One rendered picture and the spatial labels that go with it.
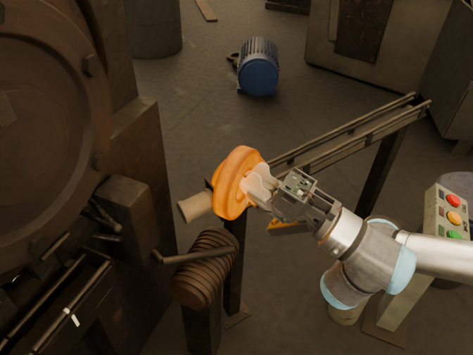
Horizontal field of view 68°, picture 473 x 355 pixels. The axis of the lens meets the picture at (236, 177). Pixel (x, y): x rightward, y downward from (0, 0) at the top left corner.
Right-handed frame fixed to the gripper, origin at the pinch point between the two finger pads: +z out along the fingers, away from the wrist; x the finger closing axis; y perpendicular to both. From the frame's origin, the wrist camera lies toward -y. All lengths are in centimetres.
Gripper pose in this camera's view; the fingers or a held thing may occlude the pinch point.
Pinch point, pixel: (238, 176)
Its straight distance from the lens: 72.1
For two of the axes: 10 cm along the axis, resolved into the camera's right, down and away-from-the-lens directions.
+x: -4.8, 5.7, -6.6
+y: 2.8, -6.2, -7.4
